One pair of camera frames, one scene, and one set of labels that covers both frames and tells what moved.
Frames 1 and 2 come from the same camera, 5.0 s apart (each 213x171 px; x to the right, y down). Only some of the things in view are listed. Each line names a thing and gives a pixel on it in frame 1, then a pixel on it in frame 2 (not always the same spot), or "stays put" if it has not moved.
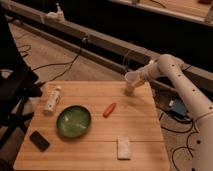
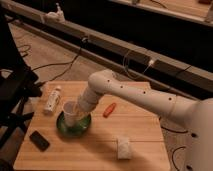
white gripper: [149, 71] -> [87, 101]
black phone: [39, 141] stays put
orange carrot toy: [109, 110] stays put
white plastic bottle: [52, 101] stays put
